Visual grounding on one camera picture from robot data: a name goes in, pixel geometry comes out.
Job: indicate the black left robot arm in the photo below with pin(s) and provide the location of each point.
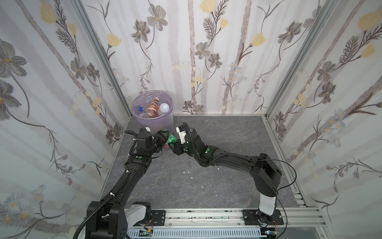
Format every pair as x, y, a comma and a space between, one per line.
106, 218

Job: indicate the brown Nescafe bottle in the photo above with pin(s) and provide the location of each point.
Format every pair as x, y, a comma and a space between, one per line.
153, 108

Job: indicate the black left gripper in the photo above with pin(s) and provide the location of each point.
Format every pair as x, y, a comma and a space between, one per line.
161, 138

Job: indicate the white bottle red cap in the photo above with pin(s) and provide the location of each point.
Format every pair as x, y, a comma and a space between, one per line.
163, 109

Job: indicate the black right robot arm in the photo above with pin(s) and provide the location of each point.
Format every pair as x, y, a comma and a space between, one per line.
265, 173

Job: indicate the white cable duct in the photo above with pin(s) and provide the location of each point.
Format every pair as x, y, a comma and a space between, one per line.
197, 233

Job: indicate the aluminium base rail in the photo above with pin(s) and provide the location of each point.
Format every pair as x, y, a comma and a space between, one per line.
236, 218

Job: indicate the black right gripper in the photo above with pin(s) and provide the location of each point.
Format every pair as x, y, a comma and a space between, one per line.
179, 146

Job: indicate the green soda bottle yellow cap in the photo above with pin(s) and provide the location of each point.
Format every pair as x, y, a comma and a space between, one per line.
171, 140

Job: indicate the purple lined mesh trash bin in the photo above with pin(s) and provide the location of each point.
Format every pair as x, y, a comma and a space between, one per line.
159, 122

